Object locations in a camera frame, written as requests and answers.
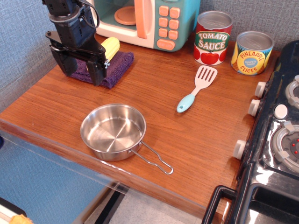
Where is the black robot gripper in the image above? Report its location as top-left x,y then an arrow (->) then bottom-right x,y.
46,6 -> 107,86

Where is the white spatula teal handle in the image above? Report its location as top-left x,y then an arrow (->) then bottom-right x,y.
177,65 -> 218,113

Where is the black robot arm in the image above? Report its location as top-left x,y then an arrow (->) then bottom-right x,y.
43,0 -> 109,86

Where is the yellow toy corn cob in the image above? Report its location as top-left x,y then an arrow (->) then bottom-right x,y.
86,36 -> 121,72

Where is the purple folded cloth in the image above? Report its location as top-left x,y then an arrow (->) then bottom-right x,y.
71,51 -> 134,89

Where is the stainless steel pan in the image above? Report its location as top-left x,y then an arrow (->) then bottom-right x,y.
80,104 -> 174,175

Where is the teal toy microwave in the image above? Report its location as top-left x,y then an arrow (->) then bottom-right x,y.
90,0 -> 200,52

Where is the tomato sauce can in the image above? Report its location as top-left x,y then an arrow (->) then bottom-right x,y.
193,11 -> 233,65

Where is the orange object at corner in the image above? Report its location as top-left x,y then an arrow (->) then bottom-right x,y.
9,214 -> 33,224

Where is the pineapple slices can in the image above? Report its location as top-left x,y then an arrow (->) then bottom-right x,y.
231,31 -> 274,76

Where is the white stove knob middle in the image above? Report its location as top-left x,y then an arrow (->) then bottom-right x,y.
248,99 -> 260,117

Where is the white stove knob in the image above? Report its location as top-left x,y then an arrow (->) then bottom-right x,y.
255,82 -> 267,98
248,99 -> 260,117
233,140 -> 247,160

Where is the white stove knob front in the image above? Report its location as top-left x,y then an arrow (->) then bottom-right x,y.
233,140 -> 247,160

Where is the white stove knob rear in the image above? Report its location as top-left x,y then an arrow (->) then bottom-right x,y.
255,82 -> 267,98

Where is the black toy stove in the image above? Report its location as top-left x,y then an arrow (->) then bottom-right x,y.
202,41 -> 299,224

